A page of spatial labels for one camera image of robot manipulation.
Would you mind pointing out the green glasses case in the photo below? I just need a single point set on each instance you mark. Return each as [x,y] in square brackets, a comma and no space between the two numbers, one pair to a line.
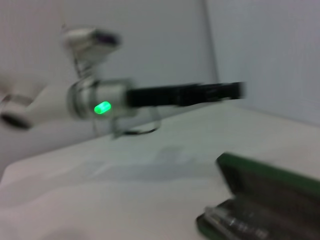
[270,180]

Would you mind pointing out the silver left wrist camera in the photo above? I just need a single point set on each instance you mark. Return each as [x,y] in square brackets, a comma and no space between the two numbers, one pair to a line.
[87,42]

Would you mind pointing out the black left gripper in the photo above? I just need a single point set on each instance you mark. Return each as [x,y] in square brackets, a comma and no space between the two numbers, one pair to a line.
[152,97]

